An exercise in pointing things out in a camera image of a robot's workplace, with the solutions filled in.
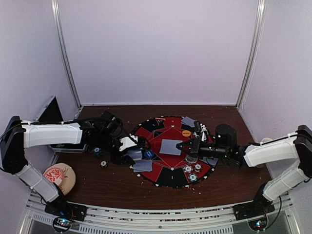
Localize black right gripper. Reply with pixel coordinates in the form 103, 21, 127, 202
176, 136, 229, 160

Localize orange big blind button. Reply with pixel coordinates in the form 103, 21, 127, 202
182, 130, 192, 137

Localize grey playing card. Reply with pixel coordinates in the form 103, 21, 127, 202
159, 139, 182, 156

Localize brown red chip stack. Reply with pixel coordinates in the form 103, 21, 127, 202
100, 160, 108, 168

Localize blue orange poker chip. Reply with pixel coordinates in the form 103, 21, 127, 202
183, 165, 193, 173

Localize grey cards seat two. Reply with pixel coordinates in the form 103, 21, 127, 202
133, 160, 153, 173

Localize brown white poker chip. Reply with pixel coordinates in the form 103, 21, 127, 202
194, 164, 202, 173

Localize green blue chip stack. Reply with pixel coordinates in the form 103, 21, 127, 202
93, 147, 102, 157

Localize grey cards seat six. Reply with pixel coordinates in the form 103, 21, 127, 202
181, 117, 196, 128

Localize grey cards seat nine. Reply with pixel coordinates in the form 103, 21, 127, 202
201, 157, 219, 167

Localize green blue poker chip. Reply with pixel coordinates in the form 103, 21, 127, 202
188, 174, 198, 182

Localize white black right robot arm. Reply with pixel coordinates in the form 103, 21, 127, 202
176, 122, 312, 220

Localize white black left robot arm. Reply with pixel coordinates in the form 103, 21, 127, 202
0, 111, 152, 218

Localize clear dealer button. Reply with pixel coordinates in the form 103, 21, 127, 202
185, 156, 198, 163

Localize round red black poker mat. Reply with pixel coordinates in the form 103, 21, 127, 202
132, 116, 215, 188

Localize blue small blind button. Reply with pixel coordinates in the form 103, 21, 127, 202
144, 151, 155, 159

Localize beige red patterned bowl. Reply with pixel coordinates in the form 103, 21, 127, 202
43, 163, 76, 195

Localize beige ceramic mug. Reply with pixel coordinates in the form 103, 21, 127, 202
256, 137, 273, 169

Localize aluminium poker case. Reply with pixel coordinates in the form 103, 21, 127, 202
34, 95, 89, 154

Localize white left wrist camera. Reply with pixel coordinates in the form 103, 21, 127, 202
119, 135, 138, 152

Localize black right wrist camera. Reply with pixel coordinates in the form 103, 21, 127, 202
215, 124, 237, 147

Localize aluminium front rail base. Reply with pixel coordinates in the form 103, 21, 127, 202
19, 191, 302, 234

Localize right aluminium frame post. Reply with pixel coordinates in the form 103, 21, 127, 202
235, 0, 266, 111

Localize aluminium frame post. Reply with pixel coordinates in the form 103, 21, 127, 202
235, 0, 266, 111
51, 0, 82, 108

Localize left aluminium frame post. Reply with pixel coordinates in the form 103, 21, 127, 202
51, 0, 82, 108

